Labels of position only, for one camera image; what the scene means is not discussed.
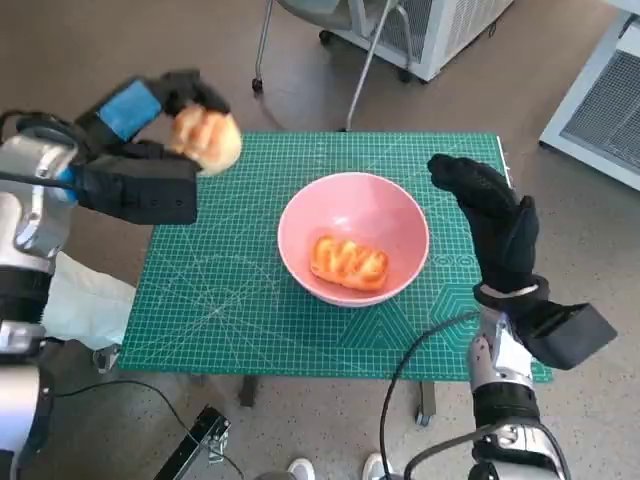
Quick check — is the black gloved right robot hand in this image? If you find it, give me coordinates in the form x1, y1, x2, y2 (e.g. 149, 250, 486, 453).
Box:
427, 153, 541, 295

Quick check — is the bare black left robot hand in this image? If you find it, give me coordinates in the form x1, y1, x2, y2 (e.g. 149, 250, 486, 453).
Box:
74, 71, 232, 162

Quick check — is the round toy bread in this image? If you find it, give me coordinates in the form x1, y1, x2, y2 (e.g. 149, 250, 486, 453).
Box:
169, 106, 243, 177

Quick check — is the pink bowl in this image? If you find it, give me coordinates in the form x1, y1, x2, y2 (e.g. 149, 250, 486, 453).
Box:
277, 172, 430, 308

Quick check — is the long striped toy bread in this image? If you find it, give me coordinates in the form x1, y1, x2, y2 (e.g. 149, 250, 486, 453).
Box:
309, 234, 390, 292

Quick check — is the white cabinet with grey vent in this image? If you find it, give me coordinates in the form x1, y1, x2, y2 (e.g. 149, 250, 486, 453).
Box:
538, 9, 640, 191

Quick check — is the black table leg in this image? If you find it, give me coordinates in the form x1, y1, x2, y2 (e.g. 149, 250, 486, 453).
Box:
238, 377, 259, 407
414, 380, 436, 426

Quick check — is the green cutting mat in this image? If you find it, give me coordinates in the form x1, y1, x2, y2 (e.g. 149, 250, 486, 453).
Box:
117, 132, 554, 384

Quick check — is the white wheeled appliance unit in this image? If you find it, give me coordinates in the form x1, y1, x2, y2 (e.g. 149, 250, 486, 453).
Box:
319, 0, 516, 84

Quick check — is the grey office chair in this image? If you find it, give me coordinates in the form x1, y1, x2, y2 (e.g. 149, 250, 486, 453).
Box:
252, 0, 414, 132

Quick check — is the white shoe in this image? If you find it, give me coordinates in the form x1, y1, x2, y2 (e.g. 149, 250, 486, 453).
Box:
362, 452, 396, 480
287, 458, 316, 480

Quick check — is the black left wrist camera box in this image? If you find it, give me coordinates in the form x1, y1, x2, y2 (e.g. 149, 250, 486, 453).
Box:
74, 154, 200, 226

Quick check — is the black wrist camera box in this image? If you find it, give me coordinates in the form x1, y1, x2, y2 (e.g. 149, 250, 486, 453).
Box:
519, 302, 619, 370
74, 154, 200, 226

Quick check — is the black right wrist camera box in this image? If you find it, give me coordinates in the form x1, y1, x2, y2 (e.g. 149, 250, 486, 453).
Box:
519, 302, 619, 370

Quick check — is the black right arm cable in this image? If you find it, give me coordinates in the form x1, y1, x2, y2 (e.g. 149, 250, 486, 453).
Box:
379, 309, 481, 480

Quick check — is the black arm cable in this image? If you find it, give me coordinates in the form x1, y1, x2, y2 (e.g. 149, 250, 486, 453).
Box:
52, 380, 241, 480
379, 309, 481, 480

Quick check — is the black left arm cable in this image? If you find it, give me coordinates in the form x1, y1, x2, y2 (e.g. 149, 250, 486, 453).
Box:
52, 380, 241, 480

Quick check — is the black metal frame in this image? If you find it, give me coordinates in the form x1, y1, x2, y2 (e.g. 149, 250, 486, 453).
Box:
154, 405, 232, 480

